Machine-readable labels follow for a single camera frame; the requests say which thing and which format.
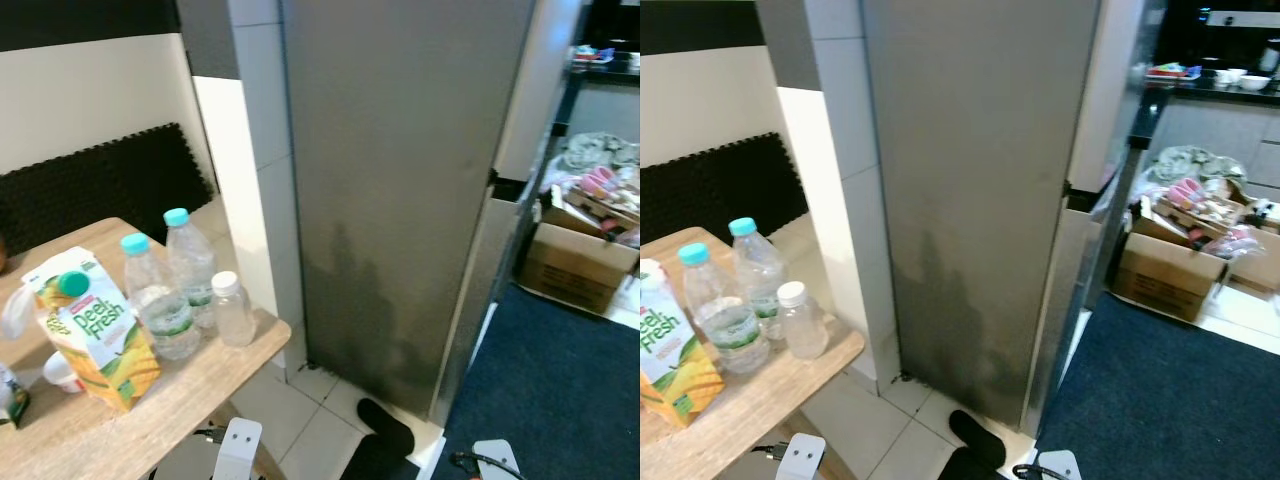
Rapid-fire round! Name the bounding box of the stainless steel fridge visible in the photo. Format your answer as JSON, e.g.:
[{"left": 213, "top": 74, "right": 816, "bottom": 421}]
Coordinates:
[
  {"left": 860, "top": 0, "right": 1169, "bottom": 433},
  {"left": 280, "top": 0, "right": 591, "bottom": 426}
]

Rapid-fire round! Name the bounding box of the teal-capped clear water bottle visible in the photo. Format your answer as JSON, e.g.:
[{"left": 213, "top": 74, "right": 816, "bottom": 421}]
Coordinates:
[
  {"left": 120, "top": 232, "right": 202, "bottom": 362},
  {"left": 727, "top": 216, "right": 788, "bottom": 346},
  {"left": 677, "top": 241, "right": 772, "bottom": 376},
  {"left": 163, "top": 207, "right": 219, "bottom": 336}
]

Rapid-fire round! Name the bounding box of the white wall socket strip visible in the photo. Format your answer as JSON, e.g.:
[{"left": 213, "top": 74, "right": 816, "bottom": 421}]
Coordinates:
[{"left": 1205, "top": 10, "right": 1280, "bottom": 29}]

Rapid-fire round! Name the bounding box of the small white cup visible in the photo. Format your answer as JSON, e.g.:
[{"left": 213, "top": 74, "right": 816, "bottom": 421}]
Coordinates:
[{"left": 43, "top": 350, "right": 87, "bottom": 395}]

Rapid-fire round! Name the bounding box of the pink and white snack packet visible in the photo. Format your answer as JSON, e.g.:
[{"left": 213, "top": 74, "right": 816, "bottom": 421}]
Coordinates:
[
  {"left": 1165, "top": 178, "right": 1211, "bottom": 213},
  {"left": 575, "top": 165, "right": 621, "bottom": 201}
]

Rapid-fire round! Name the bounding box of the orange Peel Fresh juice carton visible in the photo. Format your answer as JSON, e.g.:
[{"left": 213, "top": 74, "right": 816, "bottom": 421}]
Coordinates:
[
  {"left": 20, "top": 246, "right": 162, "bottom": 413},
  {"left": 640, "top": 258, "right": 726, "bottom": 430}
]

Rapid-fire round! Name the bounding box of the brown cardboard box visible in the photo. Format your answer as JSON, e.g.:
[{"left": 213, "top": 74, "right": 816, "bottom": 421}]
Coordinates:
[
  {"left": 1108, "top": 180, "right": 1266, "bottom": 324},
  {"left": 518, "top": 188, "right": 641, "bottom": 317}
]

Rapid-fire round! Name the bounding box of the grey-green crumpled bag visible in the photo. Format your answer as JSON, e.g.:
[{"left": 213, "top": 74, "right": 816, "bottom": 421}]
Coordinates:
[
  {"left": 555, "top": 131, "right": 641, "bottom": 179},
  {"left": 1148, "top": 145, "right": 1248, "bottom": 193}
]

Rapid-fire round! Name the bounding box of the small white-capped clear bottle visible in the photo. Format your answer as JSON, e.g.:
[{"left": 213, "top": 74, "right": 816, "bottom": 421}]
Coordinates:
[
  {"left": 210, "top": 271, "right": 258, "bottom": 349},
  {"left": 776, "top": 280, "right": 831, "bottom": 361}
]

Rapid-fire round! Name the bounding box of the black foam wall mat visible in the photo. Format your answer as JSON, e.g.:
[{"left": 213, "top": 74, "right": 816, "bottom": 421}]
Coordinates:
[
  {"left": 640, "top": 132, "right": 810, "bottom": 248},
  {"left": 0, "top": 123, "right": 217, "bottom": 257}
]

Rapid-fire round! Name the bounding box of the black kitchen counter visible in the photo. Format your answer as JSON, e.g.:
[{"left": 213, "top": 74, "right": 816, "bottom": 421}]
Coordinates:
[
  {"left": 555, "top": 50, "right": 641, "bottom": 131},
  {"left": 1128, "top": 65, "right": 1280, "bottom": 151}
]

